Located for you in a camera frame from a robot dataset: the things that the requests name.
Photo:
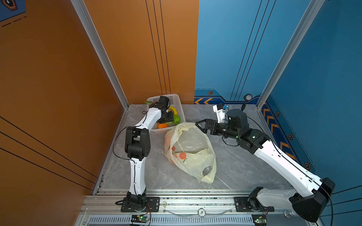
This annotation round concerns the yellow banana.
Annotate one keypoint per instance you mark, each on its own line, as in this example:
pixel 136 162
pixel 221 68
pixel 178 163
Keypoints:
pixel 173 110

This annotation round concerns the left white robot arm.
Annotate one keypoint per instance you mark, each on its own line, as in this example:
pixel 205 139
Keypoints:
pixel 138 147

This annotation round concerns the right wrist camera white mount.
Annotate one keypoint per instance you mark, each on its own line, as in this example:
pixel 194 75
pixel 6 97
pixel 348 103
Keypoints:
pixel 220 111

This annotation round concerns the translucent printed plastic bag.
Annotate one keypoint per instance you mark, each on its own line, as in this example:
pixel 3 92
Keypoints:
pixel 190 150

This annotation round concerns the left green circuit board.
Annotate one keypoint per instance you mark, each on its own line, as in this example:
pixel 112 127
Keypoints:
pixel 139 219

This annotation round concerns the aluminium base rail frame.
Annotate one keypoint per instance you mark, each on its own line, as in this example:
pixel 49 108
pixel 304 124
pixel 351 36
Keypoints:
pixel 182 208

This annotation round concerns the green circuit board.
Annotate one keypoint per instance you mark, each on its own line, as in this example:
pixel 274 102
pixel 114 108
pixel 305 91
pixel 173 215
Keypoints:
pixel 259 220
pixel 139 219

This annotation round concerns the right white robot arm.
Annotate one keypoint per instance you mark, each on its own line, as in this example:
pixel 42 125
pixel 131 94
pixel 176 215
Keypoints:
pixel 310 194

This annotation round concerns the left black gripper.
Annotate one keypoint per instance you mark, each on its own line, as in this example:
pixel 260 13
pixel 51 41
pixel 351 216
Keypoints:
pixel 170 118

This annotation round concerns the black round-base lamp stand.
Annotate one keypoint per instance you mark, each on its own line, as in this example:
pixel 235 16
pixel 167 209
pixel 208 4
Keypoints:
pixel 247 98

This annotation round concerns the right green circuit board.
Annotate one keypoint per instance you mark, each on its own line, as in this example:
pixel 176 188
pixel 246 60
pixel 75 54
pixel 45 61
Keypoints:
pixel 259 220

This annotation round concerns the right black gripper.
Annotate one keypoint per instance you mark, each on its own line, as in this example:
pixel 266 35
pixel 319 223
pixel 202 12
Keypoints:
pixel 208 126

